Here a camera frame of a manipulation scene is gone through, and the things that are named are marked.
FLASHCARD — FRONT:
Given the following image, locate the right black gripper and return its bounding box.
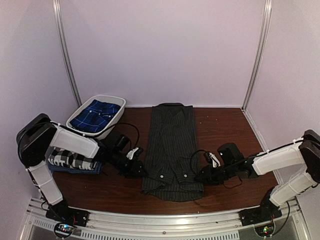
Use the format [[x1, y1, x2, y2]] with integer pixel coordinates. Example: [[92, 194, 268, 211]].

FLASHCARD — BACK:
[[194, 163, 237, 186]]

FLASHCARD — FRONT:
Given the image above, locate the dark grey pinstriped shirt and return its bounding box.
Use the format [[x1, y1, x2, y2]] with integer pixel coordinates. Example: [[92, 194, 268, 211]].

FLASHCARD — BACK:
[[141, 103, 204, 202]]

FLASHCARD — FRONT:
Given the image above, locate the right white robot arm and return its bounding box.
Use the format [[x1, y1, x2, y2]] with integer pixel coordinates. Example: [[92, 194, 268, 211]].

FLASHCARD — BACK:
[[194, 129, 320, 221]]

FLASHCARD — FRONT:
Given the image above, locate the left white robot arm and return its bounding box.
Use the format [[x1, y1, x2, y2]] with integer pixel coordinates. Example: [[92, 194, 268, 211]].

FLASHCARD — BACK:
[[16, 113, 148, 222]]

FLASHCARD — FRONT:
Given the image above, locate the blue folded shirt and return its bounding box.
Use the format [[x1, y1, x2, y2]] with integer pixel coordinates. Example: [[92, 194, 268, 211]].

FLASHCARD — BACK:
[[47, 162, 103, 175]]

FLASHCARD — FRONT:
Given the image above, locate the white plastic basket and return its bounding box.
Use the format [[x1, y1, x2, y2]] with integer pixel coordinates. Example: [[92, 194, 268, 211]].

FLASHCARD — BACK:
[[66, 94, 126, 140]]

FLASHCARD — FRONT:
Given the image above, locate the blue plaid shirt in basket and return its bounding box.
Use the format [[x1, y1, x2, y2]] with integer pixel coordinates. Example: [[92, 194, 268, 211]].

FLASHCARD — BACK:
[[70, 99, 121, 134]]

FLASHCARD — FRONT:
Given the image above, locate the black white checkered folded shirt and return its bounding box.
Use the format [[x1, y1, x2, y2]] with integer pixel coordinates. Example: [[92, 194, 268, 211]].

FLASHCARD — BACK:
[[48, 147, 97, 171]]

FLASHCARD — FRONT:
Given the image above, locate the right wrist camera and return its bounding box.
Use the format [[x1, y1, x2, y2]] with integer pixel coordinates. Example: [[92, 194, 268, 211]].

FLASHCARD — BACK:
[[203, 151, 221, 168]]

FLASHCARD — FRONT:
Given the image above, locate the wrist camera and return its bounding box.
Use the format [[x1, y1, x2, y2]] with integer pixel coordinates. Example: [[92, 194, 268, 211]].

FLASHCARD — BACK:
[[203, 151, 221, 168], [126, 147, 144, 160]]

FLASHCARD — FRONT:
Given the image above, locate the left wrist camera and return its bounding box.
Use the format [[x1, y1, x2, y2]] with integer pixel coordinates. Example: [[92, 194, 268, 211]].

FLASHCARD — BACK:
[[126, 147, 144, 160]]

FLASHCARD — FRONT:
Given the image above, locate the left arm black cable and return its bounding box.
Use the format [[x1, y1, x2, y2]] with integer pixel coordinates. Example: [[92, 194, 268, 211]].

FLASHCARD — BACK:
[[114, 122, 141, 151]]

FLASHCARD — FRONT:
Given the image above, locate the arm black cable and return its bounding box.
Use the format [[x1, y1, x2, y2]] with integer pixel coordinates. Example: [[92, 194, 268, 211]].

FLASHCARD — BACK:
[[114, 122, 141, 151], [190, 149, 243, 190]]

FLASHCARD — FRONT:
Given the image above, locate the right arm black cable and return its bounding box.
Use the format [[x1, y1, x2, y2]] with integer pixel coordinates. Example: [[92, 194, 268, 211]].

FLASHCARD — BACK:
[[190, 149, 243, 190]]

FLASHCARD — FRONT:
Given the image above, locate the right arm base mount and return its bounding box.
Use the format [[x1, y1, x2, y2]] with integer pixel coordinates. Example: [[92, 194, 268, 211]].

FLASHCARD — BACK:
[[238, 199, 282, 226]]

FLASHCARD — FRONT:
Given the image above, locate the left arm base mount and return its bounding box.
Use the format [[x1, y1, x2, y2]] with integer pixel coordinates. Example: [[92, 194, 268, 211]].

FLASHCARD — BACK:
[[45, 197, 89, 227]]

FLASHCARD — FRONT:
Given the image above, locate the front aluminium rail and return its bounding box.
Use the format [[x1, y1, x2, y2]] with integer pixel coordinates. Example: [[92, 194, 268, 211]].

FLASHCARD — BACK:
[[17, 198, 312, 240]]

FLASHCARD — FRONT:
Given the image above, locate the right aluminium corner post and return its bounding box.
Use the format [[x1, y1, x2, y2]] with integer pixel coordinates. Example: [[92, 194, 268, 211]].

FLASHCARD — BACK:
[[241, 0, 273, 112]]

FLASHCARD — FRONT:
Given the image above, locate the aluminium corner post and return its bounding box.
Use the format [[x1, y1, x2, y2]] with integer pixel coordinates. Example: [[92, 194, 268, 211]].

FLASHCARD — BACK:
[[52, 0, 82, 107], [241, 0, 273, 112]]

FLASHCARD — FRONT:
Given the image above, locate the left aluminium corner post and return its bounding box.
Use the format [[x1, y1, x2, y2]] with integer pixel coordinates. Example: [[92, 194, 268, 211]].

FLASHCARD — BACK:
[[52, 0, 82, 107]]

